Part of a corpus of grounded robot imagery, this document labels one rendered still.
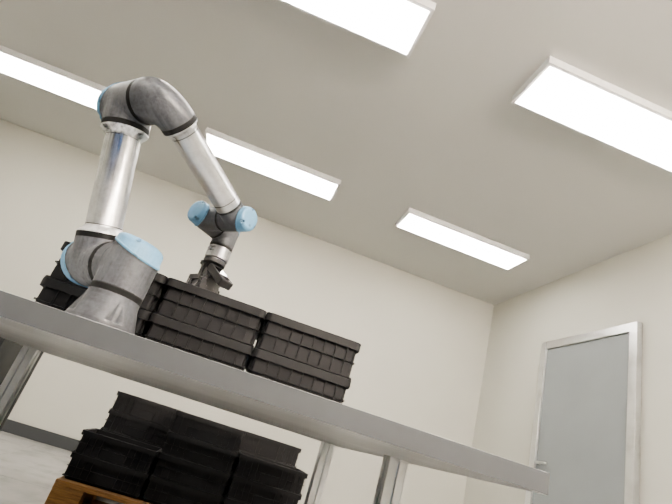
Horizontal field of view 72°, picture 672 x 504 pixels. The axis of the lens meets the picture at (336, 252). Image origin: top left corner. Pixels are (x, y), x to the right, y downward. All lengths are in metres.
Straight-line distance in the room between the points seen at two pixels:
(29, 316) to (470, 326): 5.17
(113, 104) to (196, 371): 0.74
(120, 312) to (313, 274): 4.18
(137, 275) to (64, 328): 0.27
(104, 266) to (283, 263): 4.10
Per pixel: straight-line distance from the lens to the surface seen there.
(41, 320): 0.91
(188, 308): 1.37
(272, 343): 1.36
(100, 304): 1.09
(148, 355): 0.87
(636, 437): 3.86
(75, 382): 5.03
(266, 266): 5.12
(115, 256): 1.13
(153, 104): 1.24
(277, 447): 3.20
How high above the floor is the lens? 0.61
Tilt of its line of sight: 23 degrees up
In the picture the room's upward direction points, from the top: 18 degrees clockwise
